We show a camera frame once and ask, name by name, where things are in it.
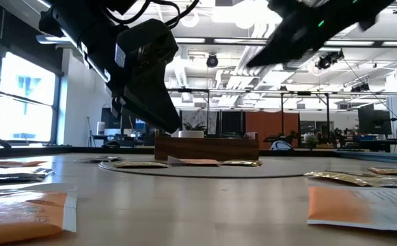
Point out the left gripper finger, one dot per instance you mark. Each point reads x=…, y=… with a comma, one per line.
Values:
x=150, y=102

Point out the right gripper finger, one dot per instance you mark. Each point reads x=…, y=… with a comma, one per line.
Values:
x=283, y=48

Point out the yellow tea packet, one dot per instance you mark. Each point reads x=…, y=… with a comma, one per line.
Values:
x=140, y=164
x=393, y=171
x=348, y=178
x=242, y=163

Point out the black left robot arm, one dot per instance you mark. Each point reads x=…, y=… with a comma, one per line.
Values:
x=68, y=20

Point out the black computer monitor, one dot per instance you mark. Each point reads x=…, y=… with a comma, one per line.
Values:
x=374, y=122
x=108, y=119

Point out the white canister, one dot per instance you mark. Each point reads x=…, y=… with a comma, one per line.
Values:
x=100, y=128

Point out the wooden three-compartment tray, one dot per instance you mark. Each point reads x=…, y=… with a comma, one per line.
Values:
x=205, y=148

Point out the long overhead light bar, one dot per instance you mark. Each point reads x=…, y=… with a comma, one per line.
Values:
x=191, y=40

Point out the orange room partition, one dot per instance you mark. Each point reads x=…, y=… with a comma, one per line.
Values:
x=270, y=123

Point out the large glass window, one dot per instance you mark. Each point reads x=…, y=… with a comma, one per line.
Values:
x=24, y=102

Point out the round grey mat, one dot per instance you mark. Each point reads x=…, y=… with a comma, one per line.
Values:
x=218, y=171

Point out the white round object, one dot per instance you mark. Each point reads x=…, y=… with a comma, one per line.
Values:
x=280, y=146

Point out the small green potted plant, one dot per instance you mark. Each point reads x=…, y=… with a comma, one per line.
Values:
x=312, y=141

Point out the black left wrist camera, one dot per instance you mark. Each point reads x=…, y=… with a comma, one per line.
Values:
x=150, y=51

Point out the black background station frame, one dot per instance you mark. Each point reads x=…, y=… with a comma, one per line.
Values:
x=282, y=112

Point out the black aluminium table frame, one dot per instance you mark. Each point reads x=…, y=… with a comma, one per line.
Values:
x=48, y=150

